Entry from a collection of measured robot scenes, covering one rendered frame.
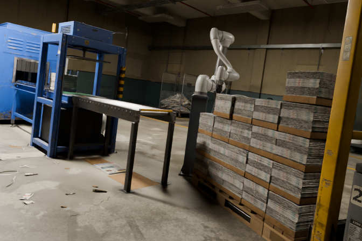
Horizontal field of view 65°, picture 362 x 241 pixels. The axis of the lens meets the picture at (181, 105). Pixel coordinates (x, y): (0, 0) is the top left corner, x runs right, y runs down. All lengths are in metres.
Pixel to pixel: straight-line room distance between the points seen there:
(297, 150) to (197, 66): 10.04
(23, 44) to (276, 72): 7.43
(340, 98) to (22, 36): 5.38
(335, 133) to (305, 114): 0.41
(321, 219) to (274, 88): 8.34
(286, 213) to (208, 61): 9.78
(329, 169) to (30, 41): 5.43
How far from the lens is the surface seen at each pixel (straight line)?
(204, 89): 3.48
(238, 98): 2.66
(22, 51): 6.04
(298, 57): 9.83
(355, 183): 1.74
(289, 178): 2.20
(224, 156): 2.78
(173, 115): 3.04
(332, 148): 1.75
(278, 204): 2.31
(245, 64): 10.62
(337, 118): 1.74
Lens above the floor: 1.04
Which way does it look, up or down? 3 degrees down
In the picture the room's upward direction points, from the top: 7 degrees clockwise
